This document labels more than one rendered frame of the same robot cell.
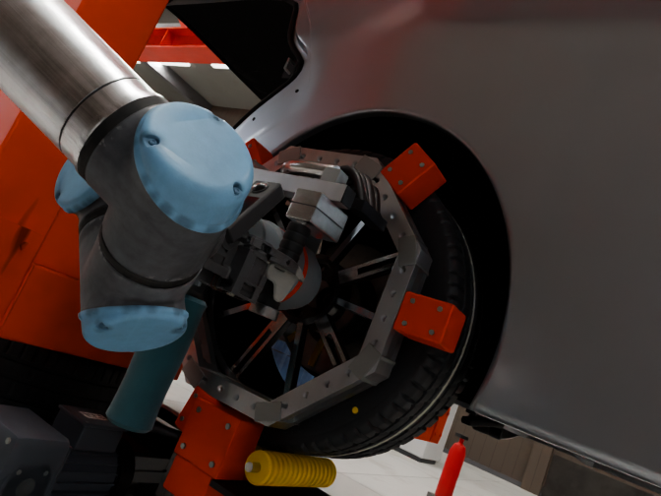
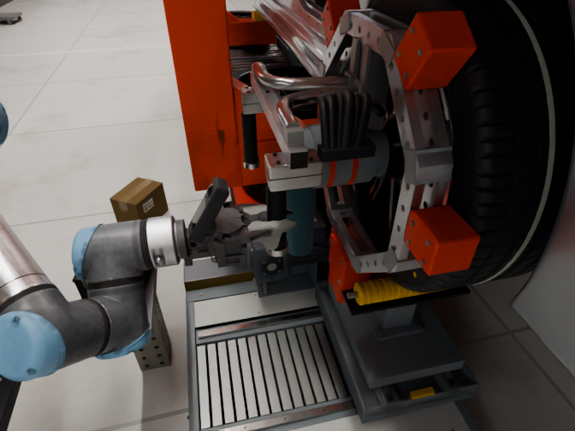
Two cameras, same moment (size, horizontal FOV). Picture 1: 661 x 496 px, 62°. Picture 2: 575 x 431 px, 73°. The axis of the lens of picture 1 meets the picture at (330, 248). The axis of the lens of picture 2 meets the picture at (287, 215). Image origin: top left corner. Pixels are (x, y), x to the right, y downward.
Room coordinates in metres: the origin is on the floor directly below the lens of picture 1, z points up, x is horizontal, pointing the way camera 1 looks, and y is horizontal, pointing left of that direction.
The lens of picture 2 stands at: (0.40, -0.34, 1.27)
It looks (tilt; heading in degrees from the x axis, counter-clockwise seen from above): 37 degrees down; 42
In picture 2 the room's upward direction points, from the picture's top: straight up
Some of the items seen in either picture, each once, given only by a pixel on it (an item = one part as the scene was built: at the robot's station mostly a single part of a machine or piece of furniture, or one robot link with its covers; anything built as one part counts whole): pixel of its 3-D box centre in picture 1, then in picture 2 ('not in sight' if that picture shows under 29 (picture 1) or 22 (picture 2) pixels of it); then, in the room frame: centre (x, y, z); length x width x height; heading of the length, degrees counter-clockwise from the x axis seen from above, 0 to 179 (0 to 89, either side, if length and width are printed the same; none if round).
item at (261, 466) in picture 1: (294, 469); (401, 286); (1.12, -0.10, 0.51); 0.29 x 0.06 x 0.06; 145
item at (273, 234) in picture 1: (268, 264); (333, 154); (1.05, 0.10, 0.85); 0.21 x 0.14 x 0.14; 145
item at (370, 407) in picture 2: not in sight; (385, 333); (1.24, -0.04, 0.13); 0.50 x 0.36 x 0.10; 55
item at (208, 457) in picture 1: (225, 455); (361, 265); (1.14, 0.03, 0.48); 0.16 x 0.12 x 0.17; 145
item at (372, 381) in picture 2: not in sight; (394, 296); (1.24, -0.04, 0.32); 0.40 x 0.30 x 0.28; 55
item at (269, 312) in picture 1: (282, 267); (276, 217); (0.82, 0.05, 0.83); 0.04 x 0.04 x 0.16
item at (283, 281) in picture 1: (284, 282); (272, 237); (0.79, 0.04, 0.80); 0.09 x 0.03 x 0.06; 137
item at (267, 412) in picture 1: (288, 276); (363, 150); (1.11, 0.06, 0.85); 0.54 x 0.07 x 0.54; 55
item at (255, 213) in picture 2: not in sight; (267, 220); (0.82, 0.08, 0.80); 0.09 x 0.03 x 0.06; 152
